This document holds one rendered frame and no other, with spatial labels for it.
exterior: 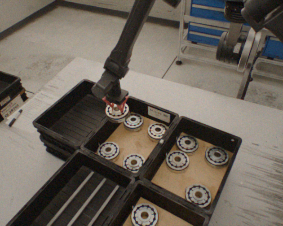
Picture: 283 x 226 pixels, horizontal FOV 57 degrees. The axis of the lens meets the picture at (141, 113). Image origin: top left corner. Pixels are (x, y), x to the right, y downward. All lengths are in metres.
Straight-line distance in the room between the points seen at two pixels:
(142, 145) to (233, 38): 0.65
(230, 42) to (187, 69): 1.88
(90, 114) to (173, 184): 0.60
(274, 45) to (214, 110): 1.44
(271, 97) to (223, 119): 1.46
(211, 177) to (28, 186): 0.86
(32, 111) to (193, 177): 1.08
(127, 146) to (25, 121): 0.71
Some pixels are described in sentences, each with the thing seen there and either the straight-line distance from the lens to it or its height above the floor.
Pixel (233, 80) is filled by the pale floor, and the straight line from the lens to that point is 3.09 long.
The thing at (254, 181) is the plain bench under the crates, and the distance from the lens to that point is 1.39.
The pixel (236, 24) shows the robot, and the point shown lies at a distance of 1.27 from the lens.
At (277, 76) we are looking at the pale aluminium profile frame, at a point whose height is 0.14.
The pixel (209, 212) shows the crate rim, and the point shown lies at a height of 0.93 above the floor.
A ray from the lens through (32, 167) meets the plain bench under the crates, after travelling 1.47.
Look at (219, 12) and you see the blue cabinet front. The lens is 2.85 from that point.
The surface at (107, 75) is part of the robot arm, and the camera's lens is 0.96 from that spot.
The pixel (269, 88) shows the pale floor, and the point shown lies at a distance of 3.11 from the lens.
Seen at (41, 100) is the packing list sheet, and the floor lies 0.70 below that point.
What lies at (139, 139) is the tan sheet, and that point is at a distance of 1.28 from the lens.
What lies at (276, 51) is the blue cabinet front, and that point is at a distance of 2.96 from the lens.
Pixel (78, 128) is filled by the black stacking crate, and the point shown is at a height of 0.83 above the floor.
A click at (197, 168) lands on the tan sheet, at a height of 0.83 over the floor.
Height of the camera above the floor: 1.82
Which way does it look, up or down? 45 degrees down
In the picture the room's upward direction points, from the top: 2 degrees counter-clockwise
